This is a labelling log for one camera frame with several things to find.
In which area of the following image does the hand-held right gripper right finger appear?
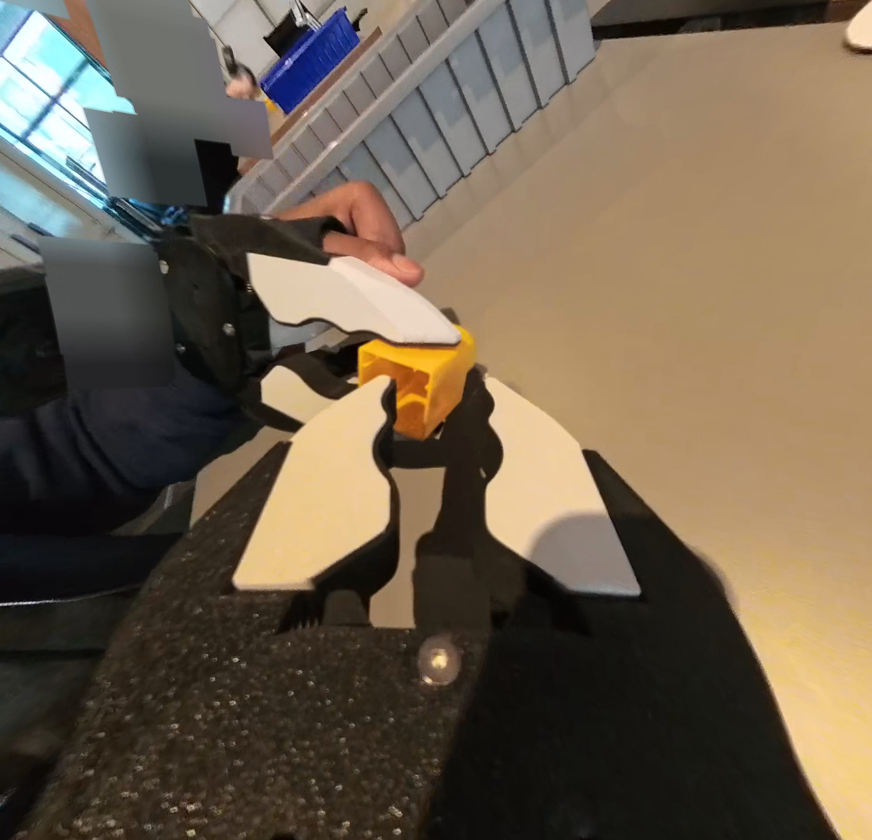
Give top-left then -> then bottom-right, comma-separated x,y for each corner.
479,375 -> 643,597

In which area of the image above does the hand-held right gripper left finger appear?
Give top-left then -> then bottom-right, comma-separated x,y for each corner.
232,379 -> 403,592

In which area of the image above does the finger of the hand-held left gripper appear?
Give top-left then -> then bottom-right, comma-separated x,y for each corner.
245,253 -> 464,346
260,365 -> 358,429

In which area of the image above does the yellow mega block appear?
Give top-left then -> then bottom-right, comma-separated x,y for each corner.
357,324 -> 476,440

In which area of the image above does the person's left forearm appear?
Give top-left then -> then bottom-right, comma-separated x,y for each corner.
0,370 -> 263,534

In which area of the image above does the person's left hand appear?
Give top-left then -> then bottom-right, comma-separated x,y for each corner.
272,181 -> 425,288

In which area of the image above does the grey plastic bin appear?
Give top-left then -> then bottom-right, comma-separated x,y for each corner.
228,0 -> 597,231

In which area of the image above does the person's dark clothing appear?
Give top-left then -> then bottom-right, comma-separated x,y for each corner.
0,268 -> 198,650

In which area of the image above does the large window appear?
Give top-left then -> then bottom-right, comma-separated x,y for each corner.
0,0 -> 137,194

